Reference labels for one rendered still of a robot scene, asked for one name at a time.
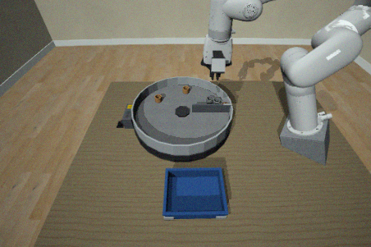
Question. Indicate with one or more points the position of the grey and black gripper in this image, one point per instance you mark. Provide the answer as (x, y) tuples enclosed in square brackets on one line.
[(211, 45)]

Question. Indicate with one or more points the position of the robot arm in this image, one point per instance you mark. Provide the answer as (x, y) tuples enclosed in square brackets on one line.
[(335, 46)]

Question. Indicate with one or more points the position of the blue crate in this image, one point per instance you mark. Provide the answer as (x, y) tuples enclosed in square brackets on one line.
[(189, 192)]

